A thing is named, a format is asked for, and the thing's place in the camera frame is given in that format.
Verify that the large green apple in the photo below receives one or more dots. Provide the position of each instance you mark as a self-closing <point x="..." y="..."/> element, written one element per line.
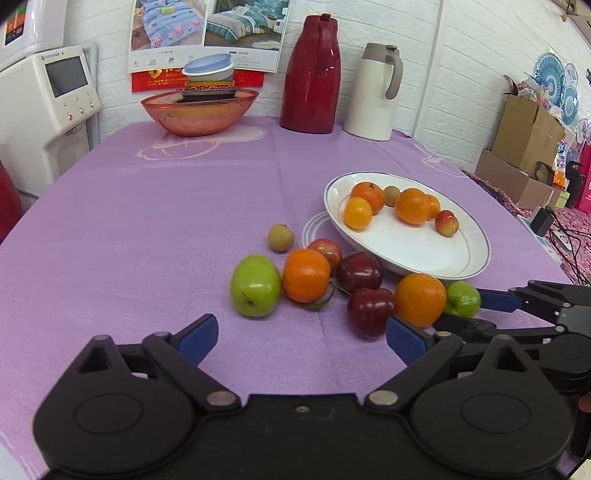
<point x="255" y="286"/>

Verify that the bedding wall poster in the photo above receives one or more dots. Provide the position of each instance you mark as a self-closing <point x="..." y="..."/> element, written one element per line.
<point x="171" y="27"/>

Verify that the small orange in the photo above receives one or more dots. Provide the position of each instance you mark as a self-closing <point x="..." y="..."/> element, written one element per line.
<point x="435" y="206"/>

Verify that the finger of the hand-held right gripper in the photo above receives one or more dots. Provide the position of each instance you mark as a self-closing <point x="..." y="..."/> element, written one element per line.
<point x="466" y="328"/>
<point x="501" y="301"/>

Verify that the orange glass bowl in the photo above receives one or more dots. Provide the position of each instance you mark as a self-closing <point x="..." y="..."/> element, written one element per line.
<point x="198" y="117"/>

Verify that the pink bag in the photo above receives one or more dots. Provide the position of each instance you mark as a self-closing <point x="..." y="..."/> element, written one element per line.
<point x="586" y="184"/>

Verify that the dark red apple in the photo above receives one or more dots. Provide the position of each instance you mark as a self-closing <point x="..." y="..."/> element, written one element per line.
<point x="371" y="313"/>
<point x="359" y="272"/>

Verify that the small brown round fruit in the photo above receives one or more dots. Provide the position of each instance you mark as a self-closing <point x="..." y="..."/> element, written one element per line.
<point x="392" y="195"/>
<point x="280" y="237"/>

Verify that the blue patterned wall fans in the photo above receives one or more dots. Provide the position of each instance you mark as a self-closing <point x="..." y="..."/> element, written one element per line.
<point x="551" y="74"/>

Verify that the orange with green stem mark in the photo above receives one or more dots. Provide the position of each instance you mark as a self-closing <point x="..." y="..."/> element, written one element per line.
<point x="368" y="197"/>

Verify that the black power adapter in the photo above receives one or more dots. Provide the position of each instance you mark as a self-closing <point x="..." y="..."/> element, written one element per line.
<point x="541" y="221"/>

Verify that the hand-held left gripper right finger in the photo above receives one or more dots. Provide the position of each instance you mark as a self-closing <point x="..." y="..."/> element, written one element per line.
<point x="408" y="340"/>

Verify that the large orange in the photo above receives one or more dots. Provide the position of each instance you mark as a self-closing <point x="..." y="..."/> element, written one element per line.
<point x="412" y="206"/>

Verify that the yellow-orange citrus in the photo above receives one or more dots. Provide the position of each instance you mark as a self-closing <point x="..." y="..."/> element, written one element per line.
<point x="358" y="213"/>

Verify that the flat cardboard box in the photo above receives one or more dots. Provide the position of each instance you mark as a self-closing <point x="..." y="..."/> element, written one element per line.
<point x="503" y="177"/>

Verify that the red yellow apple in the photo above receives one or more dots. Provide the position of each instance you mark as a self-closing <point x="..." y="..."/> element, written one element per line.
<point x="327" y="250"/>

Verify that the orange packet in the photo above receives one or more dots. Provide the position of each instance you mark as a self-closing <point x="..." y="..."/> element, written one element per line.
<point x="559" y="179"/>

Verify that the purple tablecloth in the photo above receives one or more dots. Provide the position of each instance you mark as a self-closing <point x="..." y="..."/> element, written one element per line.
<point x="138" y="207"/>

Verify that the white appliance with coloured label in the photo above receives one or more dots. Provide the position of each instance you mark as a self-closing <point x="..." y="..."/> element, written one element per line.
<point x="41" y="27"/>

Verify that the white bowl with blue lid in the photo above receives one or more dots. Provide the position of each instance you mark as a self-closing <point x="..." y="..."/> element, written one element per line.
<point x="207" y="67"/>

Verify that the small green apple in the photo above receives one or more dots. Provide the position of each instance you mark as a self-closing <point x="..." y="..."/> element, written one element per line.
<point x="462" y="299"/>

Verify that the small red yellow fruit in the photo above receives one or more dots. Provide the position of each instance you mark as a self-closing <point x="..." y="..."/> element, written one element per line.
<point x="446" y="223"/>

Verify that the red vase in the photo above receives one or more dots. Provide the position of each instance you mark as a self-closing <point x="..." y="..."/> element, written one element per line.
<point x="8" y="203"/>

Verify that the white water dispenser with screen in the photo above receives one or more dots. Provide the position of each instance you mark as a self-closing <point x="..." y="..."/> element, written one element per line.
<point x="32" y="124"/>

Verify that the pale green box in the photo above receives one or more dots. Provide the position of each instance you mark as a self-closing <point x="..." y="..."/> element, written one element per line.
<point x="562" y="200"/>

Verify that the red wall poster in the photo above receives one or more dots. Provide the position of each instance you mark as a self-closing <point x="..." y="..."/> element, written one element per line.
<point x="152" y="81"/>

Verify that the red thermos jug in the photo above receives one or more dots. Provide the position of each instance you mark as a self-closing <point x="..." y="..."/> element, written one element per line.
<point x="309" y="83"/>

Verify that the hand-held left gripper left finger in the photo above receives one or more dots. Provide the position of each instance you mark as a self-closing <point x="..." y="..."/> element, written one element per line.
<point x="198" y="339"/>

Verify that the white power strip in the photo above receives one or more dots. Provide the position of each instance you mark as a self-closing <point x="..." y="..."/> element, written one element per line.
<point x="557" y="240"/>

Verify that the white plate with grey rim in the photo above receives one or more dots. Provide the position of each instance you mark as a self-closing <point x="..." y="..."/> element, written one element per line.
<point x="415" y="249"/>

